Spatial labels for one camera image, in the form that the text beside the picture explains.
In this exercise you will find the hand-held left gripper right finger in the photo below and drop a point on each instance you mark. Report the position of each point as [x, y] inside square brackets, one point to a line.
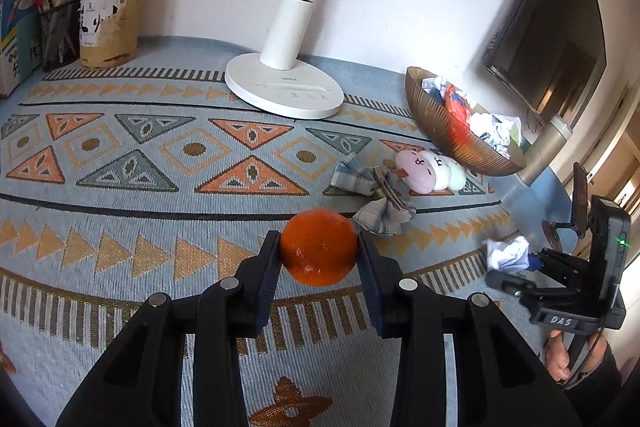
[372, 292]

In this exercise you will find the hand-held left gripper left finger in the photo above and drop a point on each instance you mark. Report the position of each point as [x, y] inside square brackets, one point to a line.
[265, 292]

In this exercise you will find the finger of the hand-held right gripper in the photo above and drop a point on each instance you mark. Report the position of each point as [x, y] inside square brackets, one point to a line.
[562, 264]
[515, 283]

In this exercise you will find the white paper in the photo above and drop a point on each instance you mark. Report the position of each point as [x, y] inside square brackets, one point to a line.
[435, 83]
[507, 254]

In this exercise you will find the mandarin orange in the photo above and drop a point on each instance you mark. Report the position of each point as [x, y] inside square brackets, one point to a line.
[320, 247]

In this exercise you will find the pink plush toy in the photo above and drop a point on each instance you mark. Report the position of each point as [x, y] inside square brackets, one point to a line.
[417, 172]

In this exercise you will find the white plush toy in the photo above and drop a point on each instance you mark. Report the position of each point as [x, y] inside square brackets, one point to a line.
[440, 167]

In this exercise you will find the brown ribbed bowl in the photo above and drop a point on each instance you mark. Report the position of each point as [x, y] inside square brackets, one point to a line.
[450, 142]

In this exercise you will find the person's right forearm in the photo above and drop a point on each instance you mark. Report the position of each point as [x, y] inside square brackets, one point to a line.
[605, 367]

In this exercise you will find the person's right hand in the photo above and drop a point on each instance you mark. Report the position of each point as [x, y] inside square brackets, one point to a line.
[556, 357]

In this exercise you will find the dark brown small stand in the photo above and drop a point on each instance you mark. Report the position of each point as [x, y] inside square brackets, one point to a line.
[580, 197]

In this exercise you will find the grey cylindrical stand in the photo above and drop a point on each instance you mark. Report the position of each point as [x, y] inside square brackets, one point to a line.
[545, 152]

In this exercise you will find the plaid bow hair clip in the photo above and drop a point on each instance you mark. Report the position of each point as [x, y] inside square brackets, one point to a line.
[350, 177]

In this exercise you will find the patterned woven table mat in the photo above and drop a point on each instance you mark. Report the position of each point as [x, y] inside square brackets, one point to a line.
[150, 217]

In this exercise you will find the white desk lamp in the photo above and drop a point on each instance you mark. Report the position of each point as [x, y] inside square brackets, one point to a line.
[285, 87]

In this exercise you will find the black monitor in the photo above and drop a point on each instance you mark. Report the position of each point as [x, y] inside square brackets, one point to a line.
[555, 32]

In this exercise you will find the bamboo pen holder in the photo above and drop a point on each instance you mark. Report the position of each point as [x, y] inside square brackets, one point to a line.
[110, 37]

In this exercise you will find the black mesh pen holder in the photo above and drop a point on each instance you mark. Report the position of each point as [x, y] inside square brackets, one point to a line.
[60, 37]

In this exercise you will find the blue workbook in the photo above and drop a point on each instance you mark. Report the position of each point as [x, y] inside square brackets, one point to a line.
[25, 7]

